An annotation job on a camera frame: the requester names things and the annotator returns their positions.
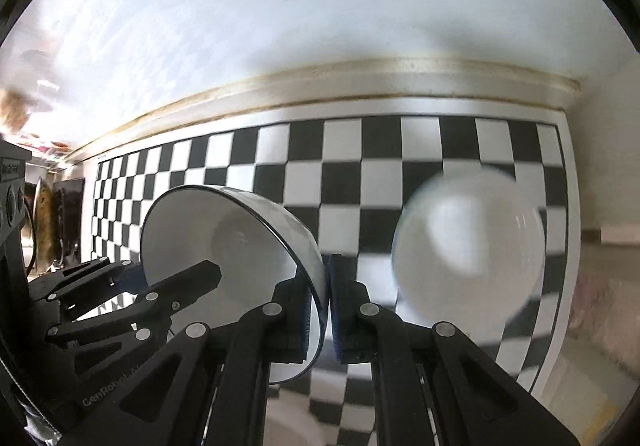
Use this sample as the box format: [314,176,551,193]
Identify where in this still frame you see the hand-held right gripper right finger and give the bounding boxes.
[327,253,583,446]

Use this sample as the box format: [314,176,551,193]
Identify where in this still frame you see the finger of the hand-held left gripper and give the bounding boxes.
[29,257,147,309]
[46,260,222,373]

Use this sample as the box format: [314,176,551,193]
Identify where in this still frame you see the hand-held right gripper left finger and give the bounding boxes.
[60,276,323,446]

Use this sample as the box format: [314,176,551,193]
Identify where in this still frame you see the white bowl with dark rim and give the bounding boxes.
[140,185,331,384]

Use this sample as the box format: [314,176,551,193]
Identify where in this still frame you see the white bowl with coloured dots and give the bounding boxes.
[391,169,546,327]

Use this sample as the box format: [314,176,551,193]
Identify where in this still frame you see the dark frying pan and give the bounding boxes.
[31,176,63,272]

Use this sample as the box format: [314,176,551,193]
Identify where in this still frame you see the plastic bag with orange contents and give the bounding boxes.
[0,86,36,134]

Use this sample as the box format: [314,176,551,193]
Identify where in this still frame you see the black and white checkered tablecloth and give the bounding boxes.
[90,99,581,446]

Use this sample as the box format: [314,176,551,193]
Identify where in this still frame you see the colourful wall stickers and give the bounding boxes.
[15,133,71,162]

